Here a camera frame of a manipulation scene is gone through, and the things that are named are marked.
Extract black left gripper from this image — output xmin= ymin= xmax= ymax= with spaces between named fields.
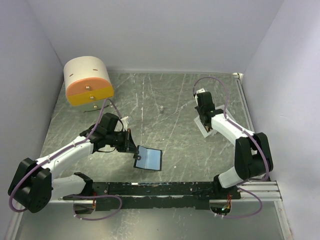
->
xmin=106 ymin=127 xmax=139 ymax=153

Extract black leather card holder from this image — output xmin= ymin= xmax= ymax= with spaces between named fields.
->
xmin=133 ymin=145 xmax=163 ymax=171

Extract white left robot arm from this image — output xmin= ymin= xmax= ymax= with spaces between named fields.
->
xmin=8 ymin=113 xmax=141 ymax=213

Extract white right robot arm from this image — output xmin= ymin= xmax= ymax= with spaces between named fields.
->
xmin=194 ymin=88 xmax=274 ymax=199

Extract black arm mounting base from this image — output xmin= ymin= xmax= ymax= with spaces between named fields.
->
xmin=62 ymin=181 xmax=242 ymax=213

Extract white card tray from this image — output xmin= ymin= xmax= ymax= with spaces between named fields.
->
xmin=193 ymin=105 xmax=235 ymax=138

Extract beige orange mini drawer cabinet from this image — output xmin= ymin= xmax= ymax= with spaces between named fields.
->
xmin=63 ymin=56 xmax=114 ymax=112

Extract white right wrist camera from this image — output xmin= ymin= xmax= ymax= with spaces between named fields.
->
xmin=195 ymin=88 xmax=206 ymax=95

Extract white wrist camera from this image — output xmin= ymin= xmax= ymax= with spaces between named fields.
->
xmin=195 ymin=88 xmax=206 ymax=95
xmin=120 ymin=116 xmax=133 ymax=126

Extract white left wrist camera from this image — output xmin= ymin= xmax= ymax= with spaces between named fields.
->
xmin=120 ymin=116 xmax=133 ymax=126

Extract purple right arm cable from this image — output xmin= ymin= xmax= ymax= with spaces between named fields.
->
xmin=192 ymin=76 xmax=273 ymax=219

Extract aluminium rail frame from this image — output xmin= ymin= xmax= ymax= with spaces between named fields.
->
xmin=232 ymin=72 xmax=293 ymax=240

